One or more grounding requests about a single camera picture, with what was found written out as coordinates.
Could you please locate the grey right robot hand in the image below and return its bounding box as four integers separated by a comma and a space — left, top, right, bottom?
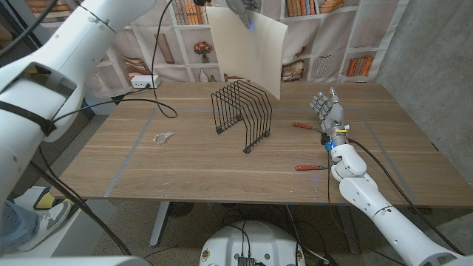
309, 86, 350, 147

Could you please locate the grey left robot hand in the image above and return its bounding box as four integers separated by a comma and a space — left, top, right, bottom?
225, 0, 260, 30

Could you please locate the cream file folder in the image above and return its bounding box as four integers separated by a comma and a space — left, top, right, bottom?
205, 6, 289, 100

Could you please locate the printed bookshelf backdrop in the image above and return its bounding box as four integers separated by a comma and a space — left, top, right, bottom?
24, 0, 409, 99

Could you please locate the grey table leg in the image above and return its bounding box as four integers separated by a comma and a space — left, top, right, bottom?
338, 205, 361, 255
149, 201, 171, 248

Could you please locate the white power box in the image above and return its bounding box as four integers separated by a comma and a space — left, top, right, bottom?
130, 75, 162, 89

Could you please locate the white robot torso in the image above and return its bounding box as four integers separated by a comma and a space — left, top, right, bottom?
199, 220, 307, 266

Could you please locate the small clear plastic piece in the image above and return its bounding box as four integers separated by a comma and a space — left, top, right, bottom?
152, 131, 175, 146

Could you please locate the white base platform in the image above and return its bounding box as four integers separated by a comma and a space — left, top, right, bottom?
0, 185, 116, 259

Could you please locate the yellow black item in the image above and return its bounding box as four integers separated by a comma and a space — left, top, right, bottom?
33, 187, 75, 210

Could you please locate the white grey sneaker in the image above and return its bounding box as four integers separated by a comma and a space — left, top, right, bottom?
16, 199, 73, 253

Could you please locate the blue jeans leg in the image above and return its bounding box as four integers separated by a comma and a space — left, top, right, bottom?
0, 199, 41, 249

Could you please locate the red-handled knife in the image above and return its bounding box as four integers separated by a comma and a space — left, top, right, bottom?
293, 122, 323, 133

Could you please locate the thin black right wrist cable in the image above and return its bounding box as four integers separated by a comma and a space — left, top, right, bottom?
326, 149, 409, 266

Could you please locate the black wire file holder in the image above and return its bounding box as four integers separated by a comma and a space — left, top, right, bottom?
211, 79, 273, 154

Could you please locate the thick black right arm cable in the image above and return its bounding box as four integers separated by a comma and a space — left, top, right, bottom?
347, 138, 465, 256

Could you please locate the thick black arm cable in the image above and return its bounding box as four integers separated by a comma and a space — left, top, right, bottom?
29, 0, 178, 256
347, 138, 465, 256

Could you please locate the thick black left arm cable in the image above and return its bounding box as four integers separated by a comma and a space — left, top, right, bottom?
29, 0, 178, 256

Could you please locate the black power cord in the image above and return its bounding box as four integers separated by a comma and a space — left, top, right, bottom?
110, 83, 152, 105

